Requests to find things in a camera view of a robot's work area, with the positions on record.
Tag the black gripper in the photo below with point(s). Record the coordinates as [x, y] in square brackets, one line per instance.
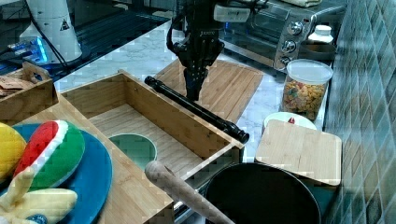
[200, 46]

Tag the wooden drawer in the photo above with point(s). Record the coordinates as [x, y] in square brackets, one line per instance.
[122, 105]

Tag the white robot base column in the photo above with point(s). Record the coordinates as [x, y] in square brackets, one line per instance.
[52, 32]

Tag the large bamboo cutting board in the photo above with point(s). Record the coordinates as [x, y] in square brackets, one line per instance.
[226, 91]

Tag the light green bowl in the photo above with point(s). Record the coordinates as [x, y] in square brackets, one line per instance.
[138, 148]

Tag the silver toaster oven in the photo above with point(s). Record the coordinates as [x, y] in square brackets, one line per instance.
[273, 36]

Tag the clear cereal jar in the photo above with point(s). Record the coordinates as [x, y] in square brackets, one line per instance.
[305, 87]

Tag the small bamboo cutting board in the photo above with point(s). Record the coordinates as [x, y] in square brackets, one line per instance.
[301, 151]

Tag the white plate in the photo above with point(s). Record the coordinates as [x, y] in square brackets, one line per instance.
[290, 118]

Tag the dark round bowl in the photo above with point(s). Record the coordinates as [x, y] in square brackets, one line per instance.
[318, 52]

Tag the black frying pan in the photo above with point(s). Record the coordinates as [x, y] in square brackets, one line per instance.
[255, 193]

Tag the folded cloth on oven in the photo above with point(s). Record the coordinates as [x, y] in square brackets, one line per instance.
[303, 3]

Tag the white lidded bottle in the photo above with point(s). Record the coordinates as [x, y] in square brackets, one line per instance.
[321, 34]

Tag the plush watermelon slice toy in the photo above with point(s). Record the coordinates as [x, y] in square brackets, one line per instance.
[53, 152]

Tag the yellow plush fruit toy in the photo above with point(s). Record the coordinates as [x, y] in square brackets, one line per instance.
[12, 145]

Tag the plush banana toy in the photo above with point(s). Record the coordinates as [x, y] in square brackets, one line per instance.
[19, 205]

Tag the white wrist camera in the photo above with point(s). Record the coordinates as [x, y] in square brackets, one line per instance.
[230, 14]

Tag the wooden pan handle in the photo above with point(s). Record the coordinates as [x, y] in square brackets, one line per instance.
[179, 190]

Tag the wooden tray with handle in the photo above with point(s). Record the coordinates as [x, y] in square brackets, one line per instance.
[26, 92]

